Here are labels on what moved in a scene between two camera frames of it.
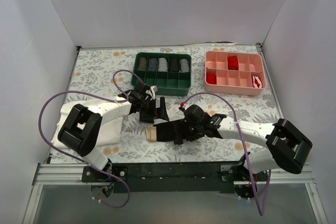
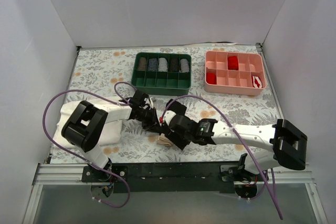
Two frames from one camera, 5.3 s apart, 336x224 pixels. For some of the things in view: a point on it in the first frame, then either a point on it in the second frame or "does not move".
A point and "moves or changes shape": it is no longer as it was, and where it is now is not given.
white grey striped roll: [163, 65] does not move
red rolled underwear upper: [233, 63] does not move
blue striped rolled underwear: [152, 64] does not move
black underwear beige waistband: [188, 128] moves or changes shape
